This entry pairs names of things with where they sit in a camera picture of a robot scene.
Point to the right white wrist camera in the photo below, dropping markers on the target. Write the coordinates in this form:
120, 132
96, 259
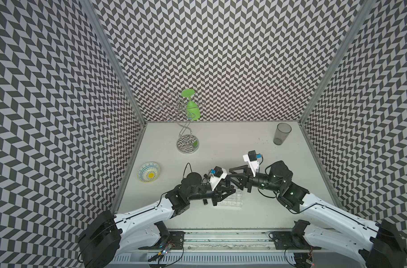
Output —
254, 160

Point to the grey glass tumbler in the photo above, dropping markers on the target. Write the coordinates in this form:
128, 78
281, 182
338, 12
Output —
282, 132

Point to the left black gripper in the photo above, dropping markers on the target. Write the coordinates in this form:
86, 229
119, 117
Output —
217, 193

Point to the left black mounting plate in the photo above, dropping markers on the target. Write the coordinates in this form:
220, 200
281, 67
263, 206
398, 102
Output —
170, 239

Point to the yellow blue patterned bowl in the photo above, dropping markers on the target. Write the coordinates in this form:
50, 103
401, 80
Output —
148, 172

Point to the black mounting plate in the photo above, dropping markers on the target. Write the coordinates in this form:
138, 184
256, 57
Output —
293, 239
170, 239

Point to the metal wire cup stand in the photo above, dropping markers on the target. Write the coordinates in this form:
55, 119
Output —
187, 142

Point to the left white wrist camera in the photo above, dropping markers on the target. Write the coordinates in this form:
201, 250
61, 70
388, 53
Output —
216, 175

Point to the clear acrylic lipstick organizer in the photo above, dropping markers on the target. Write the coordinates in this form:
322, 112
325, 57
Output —
232, 202

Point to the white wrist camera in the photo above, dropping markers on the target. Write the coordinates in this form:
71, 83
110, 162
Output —
216, 175
254, 160

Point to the green plastic goblet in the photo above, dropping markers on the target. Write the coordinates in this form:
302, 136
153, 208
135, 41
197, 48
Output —
191, 108

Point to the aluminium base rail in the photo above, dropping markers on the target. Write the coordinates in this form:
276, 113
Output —
233, 249

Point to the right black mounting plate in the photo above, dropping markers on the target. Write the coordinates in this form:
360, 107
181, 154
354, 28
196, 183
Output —
293, 239

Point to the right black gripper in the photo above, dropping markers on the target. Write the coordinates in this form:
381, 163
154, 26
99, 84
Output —
246, 180

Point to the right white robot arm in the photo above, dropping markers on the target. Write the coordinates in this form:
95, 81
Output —
372, 244

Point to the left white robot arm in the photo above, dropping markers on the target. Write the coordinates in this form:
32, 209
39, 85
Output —
111, 234

